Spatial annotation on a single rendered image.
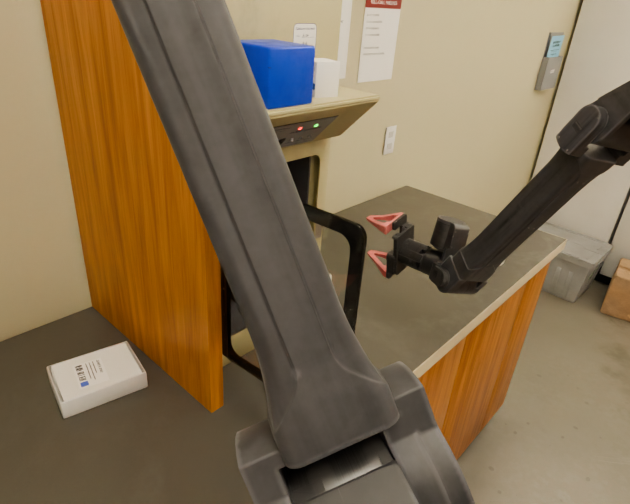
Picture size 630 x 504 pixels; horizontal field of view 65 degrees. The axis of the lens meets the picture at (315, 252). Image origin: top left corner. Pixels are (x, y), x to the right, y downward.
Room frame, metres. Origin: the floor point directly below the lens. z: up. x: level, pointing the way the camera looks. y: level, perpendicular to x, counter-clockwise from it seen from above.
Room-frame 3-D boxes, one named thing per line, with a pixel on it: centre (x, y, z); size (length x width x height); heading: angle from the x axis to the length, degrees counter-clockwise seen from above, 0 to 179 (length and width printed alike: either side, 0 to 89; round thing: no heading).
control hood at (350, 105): (0.90, 0.04, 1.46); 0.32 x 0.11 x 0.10; 140
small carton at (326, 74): (0.93, 0.02, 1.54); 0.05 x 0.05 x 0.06; 34
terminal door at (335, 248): (0.72, 0.05, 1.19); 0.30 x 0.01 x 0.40; 53
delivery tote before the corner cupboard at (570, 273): (3.04, -1.62, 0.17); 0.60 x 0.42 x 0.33; 48
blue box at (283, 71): (0.84, 0.09, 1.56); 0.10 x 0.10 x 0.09; 50
